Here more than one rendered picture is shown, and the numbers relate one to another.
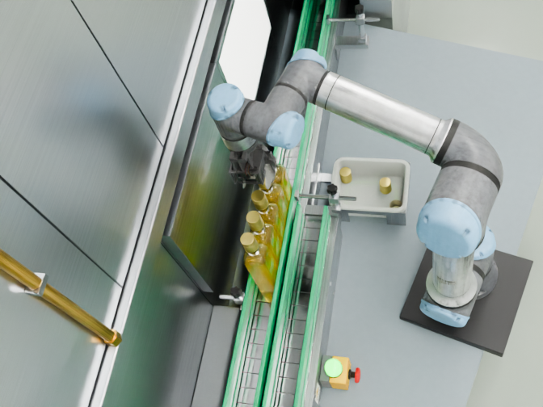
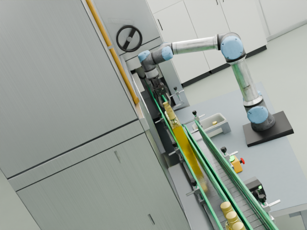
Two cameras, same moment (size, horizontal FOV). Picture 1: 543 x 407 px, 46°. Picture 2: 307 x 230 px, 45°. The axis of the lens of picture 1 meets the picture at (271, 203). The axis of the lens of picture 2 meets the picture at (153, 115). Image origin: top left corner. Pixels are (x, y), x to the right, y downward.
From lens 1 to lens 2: 1.60 m
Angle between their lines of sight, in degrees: 45
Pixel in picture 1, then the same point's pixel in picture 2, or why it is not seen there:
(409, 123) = (203, 39)
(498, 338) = (287, 127)
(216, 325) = (172, 170)
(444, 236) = (230, 46)
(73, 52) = not seen: hidden behind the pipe
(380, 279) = (232, 144)
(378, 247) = (225, 139)
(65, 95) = not seen: hidden behind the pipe
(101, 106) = not seen: hidden behind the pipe
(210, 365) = (177, 179)
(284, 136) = (167, 49)
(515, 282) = (281, 116)
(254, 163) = (161, 85)
